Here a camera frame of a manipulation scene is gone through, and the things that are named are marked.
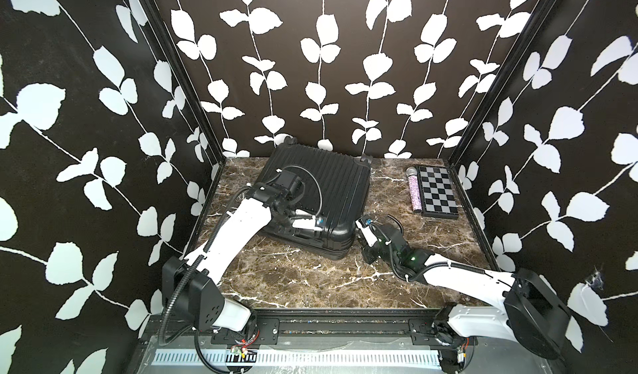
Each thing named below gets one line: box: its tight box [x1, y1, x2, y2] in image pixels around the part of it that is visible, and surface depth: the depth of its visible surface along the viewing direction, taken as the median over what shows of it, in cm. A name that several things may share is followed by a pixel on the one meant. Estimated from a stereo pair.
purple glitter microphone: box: [405, 166, 423, 213], surface depth 109 cm
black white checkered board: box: [417, 165, 460, 220], surface depth 107 cm
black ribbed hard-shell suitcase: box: [259, 137, 373, 261], surface depth 79 cm
